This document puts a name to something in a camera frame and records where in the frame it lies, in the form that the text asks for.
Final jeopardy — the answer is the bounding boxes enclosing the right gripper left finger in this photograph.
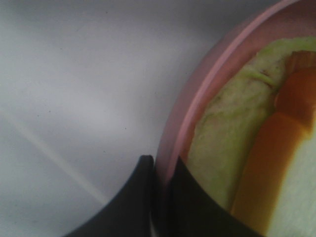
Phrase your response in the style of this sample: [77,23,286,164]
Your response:
[66,155,154,237]

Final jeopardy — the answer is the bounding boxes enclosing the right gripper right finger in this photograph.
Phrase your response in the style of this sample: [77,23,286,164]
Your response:
[170,158,260,237]

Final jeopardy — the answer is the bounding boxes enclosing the sandwich with white bread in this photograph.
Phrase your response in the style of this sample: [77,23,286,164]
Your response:
[186,36,316,237]

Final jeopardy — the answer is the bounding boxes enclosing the pink plate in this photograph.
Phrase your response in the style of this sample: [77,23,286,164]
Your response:
[156,0,316,192]

